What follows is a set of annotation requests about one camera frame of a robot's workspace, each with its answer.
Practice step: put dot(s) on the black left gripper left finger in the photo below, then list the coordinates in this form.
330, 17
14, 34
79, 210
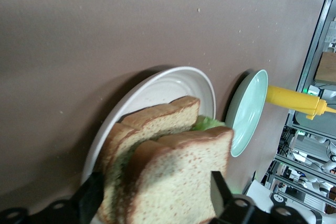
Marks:
86, 200

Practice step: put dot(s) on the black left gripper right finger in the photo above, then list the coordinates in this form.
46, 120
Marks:
223, 200

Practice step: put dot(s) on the brown-crusted bread slice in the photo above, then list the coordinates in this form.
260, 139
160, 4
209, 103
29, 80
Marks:
178, 176
157, 121

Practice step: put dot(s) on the green lettuce leaf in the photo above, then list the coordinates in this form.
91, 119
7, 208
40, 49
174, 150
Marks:
207, 124

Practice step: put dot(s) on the yellow squeeze bottle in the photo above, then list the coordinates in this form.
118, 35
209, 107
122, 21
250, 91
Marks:
291, 99

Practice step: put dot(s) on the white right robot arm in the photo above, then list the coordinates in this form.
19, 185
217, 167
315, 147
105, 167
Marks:
323, 216

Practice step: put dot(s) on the mint green round plate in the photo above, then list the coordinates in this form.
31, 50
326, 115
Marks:
246, 113

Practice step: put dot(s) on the beige round plate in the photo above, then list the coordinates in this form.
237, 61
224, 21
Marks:
168, 87

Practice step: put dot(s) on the brown wooden box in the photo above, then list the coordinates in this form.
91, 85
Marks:
326, 68

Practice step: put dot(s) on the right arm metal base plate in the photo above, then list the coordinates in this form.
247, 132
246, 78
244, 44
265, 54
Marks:
258, 195

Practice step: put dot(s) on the aluminium frame upright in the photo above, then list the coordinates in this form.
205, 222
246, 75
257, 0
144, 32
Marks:
312, 37

